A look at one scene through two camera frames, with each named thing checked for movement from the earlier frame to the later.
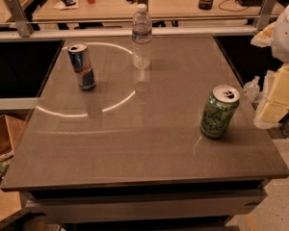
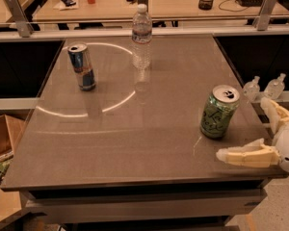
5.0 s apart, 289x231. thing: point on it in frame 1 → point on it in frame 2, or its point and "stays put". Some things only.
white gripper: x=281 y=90 → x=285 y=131
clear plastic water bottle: x=142 y=31 stays put
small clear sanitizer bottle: x=251 y=90 stays put
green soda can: x=220 y=111 stays put
